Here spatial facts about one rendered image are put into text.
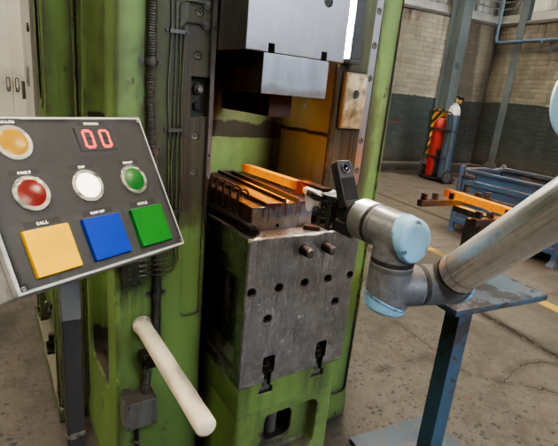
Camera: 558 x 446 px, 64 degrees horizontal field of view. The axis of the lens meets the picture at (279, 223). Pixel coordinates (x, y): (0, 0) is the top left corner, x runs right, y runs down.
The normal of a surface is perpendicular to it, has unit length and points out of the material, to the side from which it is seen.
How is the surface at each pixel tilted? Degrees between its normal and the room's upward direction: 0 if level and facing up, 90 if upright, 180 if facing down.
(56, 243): 60
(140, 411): 90
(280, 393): 90
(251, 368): 90
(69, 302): 90
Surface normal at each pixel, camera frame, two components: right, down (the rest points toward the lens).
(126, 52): 0.54, 0.29
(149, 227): 0.77, -0.29
